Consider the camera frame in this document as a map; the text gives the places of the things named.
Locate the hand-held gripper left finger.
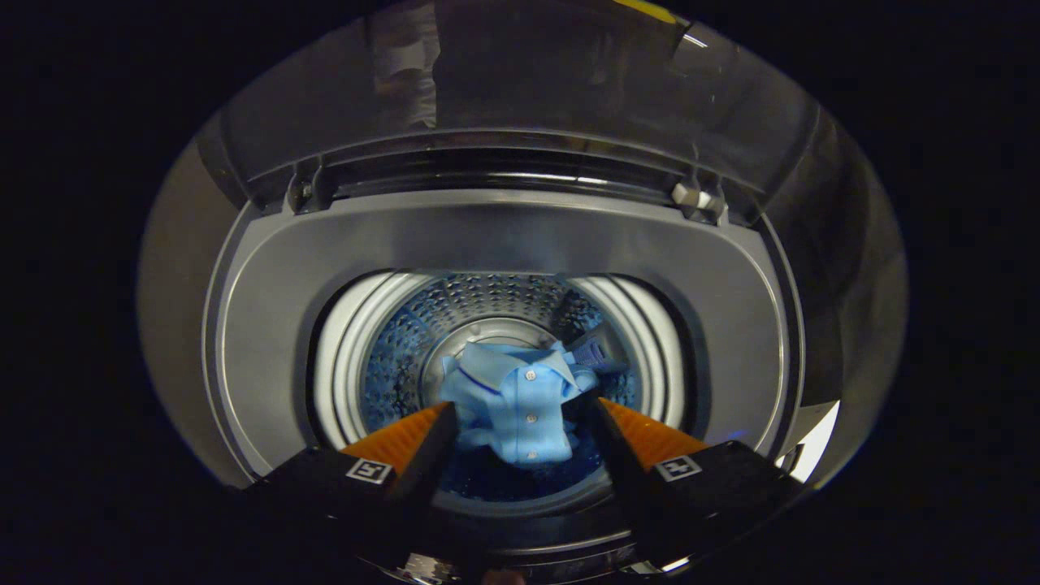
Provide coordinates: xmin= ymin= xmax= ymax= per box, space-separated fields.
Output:
xmin=242 ymin=401 xmax=458 ymax=570

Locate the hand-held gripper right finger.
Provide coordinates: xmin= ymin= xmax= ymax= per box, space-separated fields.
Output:
xmin=587 ymin=396 xmax=807 ymax=570

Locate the light blue polo shirt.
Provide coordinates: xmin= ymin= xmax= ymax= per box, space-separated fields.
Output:
xmin=439 ymin=340 xmax=600 ymax=466

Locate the grey washing machine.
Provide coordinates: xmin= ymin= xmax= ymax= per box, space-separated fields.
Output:
xmin=199 ymin=122 xmax=813 ymax=585

